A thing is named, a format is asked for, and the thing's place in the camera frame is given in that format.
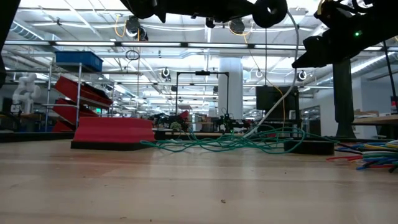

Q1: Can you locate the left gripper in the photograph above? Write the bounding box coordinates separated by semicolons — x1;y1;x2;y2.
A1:
164;0;261;29

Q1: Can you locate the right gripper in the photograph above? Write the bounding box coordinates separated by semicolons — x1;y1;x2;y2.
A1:
291;0;398;69

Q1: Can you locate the black cable spool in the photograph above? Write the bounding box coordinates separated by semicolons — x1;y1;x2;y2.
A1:
251;0;289;29

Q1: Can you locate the white cable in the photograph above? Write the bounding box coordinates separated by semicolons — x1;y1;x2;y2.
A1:
244;11;301;139

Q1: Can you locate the thin green wire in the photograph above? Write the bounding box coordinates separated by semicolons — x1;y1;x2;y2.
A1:
139;126;340;156

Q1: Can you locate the black monitor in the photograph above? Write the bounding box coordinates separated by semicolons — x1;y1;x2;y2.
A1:
256;86;300;119

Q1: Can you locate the thin black slanted pole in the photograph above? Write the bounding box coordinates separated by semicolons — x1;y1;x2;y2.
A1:
382;40;398;105

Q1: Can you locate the white building column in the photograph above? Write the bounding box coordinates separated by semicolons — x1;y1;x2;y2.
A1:
218;57;244;121

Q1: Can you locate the wooden table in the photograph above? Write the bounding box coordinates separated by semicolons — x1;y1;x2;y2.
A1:
353;114;398;140

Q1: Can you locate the black tape roll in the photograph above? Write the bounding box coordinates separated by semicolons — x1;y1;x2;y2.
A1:
283;139;335;156

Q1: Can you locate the blue plastic bin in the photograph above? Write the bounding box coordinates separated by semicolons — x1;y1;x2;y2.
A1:
55;50;104;73

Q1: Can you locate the red and black box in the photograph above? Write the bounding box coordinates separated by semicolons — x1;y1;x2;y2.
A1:
70;117;157;152

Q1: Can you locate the metal rack with red bins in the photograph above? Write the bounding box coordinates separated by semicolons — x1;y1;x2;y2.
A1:
43;62;114;133

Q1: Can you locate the black ceiling cable reel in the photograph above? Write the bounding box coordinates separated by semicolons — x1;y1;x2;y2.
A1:
125;14;149;42
229;18;246;35

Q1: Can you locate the yellow cable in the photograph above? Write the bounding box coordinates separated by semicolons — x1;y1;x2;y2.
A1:
228;29;286;133

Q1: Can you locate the black gantry frame with camera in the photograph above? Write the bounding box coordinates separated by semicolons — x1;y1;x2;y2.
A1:
175;70;230;118

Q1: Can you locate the bundle of coloured wires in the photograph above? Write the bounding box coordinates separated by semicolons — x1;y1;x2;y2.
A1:
326;139;398;174

